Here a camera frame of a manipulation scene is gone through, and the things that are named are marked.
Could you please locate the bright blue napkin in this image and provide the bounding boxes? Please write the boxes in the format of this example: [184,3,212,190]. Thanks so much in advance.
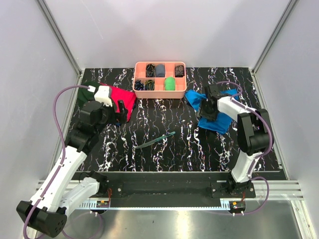
[184,90,233,134]

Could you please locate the teal plastic knife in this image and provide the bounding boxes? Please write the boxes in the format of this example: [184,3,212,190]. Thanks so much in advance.
[134,131,175,149]

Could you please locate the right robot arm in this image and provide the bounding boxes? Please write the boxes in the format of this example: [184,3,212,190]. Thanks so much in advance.
[198,96,273,198]

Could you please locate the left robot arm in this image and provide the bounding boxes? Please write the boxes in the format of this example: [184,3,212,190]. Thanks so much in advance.
[16,100,128,238]

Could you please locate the pink folded cloth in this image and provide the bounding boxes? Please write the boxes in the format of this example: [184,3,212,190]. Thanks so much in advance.
[101,83,137,112]

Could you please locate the navy striped rolled cloth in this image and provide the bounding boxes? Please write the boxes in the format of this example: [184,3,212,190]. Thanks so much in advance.
[134,80,145,91]

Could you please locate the yellow floral rolled cloth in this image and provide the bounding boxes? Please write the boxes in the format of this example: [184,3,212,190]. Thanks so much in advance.
[145,79,155,91]

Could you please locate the dark green baseball cap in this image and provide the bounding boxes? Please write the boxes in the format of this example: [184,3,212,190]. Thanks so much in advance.
[77,81,100,108]

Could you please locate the pink divided organizer box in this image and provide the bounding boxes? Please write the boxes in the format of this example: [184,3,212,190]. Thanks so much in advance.
[132,61,187,99]

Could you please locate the dark floral rolled cloth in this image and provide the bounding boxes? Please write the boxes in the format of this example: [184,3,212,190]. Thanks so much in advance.
[146,63,156,78]

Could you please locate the green rolled cloth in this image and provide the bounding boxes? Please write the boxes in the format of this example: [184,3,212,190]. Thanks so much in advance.
[164,77,175,91]

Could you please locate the brown patterned rolled cloth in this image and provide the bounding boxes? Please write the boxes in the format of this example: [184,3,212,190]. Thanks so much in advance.
[174,65,185,77]

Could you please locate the grey rolled cloth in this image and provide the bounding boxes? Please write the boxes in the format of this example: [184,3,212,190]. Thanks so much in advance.
[155,64,165,77]

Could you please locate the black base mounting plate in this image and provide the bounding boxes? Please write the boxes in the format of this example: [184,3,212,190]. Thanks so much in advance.
[79,171,256,207]

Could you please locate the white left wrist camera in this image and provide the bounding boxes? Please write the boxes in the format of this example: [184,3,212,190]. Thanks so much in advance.
[94,85,113,107]

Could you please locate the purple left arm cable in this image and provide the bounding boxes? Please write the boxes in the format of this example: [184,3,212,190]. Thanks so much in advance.
[22,85,105,239]

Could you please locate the aluminium frame rail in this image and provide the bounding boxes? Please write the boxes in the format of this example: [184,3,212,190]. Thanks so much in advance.
[35,0,82,77]

